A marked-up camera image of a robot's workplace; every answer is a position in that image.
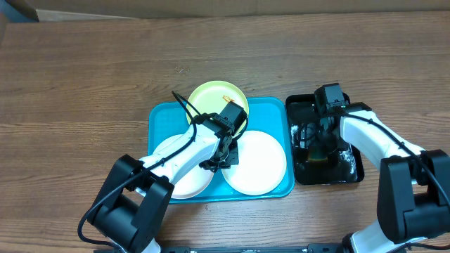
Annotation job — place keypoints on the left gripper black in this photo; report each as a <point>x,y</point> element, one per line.
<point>233,159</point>

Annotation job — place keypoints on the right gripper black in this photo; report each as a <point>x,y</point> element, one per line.
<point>317,139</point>

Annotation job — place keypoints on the green yellow scrubbing sponge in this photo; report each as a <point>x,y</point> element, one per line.
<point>317,154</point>

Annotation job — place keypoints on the light green round plate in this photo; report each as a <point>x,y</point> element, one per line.
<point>214,96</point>

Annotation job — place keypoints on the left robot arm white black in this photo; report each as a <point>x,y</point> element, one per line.
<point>128,211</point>

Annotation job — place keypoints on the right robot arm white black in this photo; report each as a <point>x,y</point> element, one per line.
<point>413,186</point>

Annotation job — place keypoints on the black rectangular wash tray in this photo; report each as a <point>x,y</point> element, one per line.
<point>345,167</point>

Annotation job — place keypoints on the teal plastic serving tray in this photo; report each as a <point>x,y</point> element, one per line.
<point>267,114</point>

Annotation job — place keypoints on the white plate with ketchup left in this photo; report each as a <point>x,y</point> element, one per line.
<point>193,183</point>

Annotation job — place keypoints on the cardboard sheet at back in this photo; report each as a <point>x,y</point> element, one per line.
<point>219,8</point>

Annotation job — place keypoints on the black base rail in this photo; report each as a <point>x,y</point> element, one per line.
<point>310,248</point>

